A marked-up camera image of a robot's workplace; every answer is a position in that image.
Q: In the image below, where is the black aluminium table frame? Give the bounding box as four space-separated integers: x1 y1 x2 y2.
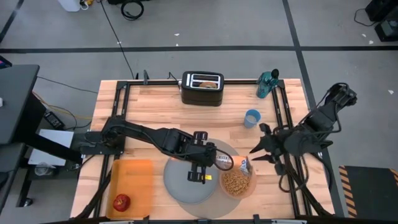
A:
74 78 335 224

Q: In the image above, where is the white flat board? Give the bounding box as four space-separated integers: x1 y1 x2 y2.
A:
27 128 76 167

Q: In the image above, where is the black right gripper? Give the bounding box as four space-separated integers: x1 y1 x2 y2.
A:
249 123 300 175

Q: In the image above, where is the grey round placemat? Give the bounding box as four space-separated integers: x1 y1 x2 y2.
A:
173 138 244 220

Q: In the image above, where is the grey round plate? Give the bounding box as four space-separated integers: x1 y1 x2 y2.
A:
163 154 220 205

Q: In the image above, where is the black yellow striped floor mat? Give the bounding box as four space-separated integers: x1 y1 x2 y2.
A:
338 164 398 219

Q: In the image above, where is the orange cutting board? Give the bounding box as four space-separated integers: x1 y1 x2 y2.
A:
105 159 155 220

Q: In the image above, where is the blue cup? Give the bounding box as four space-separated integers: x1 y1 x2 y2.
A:
243 108 262 129

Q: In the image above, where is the long black floor cable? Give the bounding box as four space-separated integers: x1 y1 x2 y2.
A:
99 0 137 80

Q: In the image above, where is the clear plastic cup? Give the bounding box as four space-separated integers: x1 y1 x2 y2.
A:
34 161 57 177

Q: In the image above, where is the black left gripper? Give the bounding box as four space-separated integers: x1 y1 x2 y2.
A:
187 131 234 184

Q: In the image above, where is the cereal rings heap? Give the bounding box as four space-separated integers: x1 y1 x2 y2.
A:
223 171 251 197

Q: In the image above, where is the white floor container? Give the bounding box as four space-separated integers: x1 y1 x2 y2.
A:
57 0 82 13

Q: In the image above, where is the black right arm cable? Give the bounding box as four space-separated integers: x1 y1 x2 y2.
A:
277 154 333 194

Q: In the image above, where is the black equipment case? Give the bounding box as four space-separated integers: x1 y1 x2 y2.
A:
364 0 398 23
374 18 398 43

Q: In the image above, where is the orange Cheerios cereal box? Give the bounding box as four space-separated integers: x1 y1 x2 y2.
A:
216 154 254 177

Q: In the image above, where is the black power adapter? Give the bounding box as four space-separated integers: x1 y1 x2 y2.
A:
43 111 67 131

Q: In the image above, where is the pink translucent bowl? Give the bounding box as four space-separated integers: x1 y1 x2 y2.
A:
219 167 258 200

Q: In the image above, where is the black desk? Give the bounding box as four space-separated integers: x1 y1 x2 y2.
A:
0 63 83 215

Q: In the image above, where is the black toaster power cable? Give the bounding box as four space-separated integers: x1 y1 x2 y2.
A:
167 72 183 85

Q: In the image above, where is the black two-slot toaster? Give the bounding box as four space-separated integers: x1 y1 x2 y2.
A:
180 70 226 108

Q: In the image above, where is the teal bottle with black cap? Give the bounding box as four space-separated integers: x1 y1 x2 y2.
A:
255 68 280 100

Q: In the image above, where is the coiled black cable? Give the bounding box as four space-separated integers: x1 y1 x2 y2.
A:
120 0 145 21

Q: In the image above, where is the red apple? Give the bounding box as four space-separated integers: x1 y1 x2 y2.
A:
112 193 132 213

